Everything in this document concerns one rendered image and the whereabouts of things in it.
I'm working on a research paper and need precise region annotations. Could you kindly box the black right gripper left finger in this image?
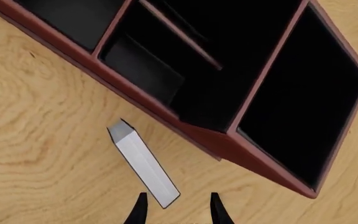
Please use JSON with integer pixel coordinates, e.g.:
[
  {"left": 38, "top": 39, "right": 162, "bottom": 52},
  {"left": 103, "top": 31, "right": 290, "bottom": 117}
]
[{"left": 123, "top": 192, "right": 149, "bottom": 224}]

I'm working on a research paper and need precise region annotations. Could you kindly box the white-paged book with black cover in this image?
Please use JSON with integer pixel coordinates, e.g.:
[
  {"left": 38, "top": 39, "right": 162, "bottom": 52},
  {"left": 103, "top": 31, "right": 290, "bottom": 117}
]
[{"left": 106, "top": 118, "right": 181, "bottom": 210}]

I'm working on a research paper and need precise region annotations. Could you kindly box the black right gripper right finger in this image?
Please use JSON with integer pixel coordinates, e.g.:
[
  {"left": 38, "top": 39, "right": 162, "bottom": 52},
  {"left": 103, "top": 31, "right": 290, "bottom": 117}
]
[{"left": 210, "top": 192, "right": 237, "bottom": 224}]

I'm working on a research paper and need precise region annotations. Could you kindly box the red-brown desk caddy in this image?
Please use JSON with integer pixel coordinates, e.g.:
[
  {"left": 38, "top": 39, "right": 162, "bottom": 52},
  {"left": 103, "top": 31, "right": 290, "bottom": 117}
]
[{"left": 0, "top": 0, "right": 358, "bottom": 200}]

